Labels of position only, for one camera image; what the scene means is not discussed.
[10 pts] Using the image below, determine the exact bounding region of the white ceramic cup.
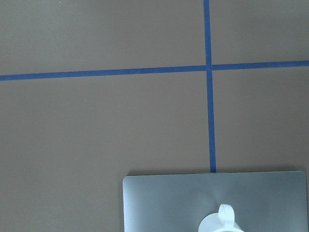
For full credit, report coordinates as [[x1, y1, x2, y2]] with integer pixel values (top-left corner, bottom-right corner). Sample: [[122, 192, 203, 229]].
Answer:
[[198, 204, 243, 232]]

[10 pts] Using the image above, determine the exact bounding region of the grey closed laptop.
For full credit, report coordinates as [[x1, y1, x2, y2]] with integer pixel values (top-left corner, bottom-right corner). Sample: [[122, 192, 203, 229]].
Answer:
[[123, 171, 309, 232]]

